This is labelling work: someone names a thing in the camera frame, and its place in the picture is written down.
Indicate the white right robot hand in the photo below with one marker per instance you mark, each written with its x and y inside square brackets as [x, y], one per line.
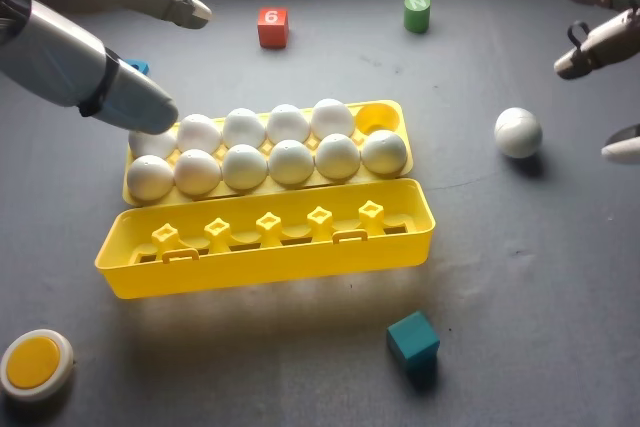
[607, 42]

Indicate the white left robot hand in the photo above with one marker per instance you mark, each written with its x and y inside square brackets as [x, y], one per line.
[55, 62]

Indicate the white toy egg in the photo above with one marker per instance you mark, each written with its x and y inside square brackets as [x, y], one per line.
[199, 131]
[197, 172]
[150, 178]
[291, 162]
[286, 122]
[243, 126]
[383, 152]
[518, 132]
[244, 167]
[337, 157]
[332, 117]
[150, 144]

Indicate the yellow egg carton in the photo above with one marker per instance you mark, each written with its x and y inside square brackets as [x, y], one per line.
[260, 267]

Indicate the blue block with holes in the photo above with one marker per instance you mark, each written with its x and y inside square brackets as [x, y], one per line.
[140, 67]

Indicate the green letter N cylinder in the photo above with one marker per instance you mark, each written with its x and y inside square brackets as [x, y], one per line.
[417, 14]

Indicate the red numeral cube block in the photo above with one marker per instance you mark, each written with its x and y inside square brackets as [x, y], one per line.
[272, 29]

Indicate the grey table cloth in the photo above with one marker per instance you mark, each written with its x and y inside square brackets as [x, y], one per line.
[500, 272]

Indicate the yellow and white round button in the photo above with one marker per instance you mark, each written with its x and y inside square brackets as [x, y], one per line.
[35, 362]

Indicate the teal cube block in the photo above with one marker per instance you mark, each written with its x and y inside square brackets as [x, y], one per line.
[412, 344]

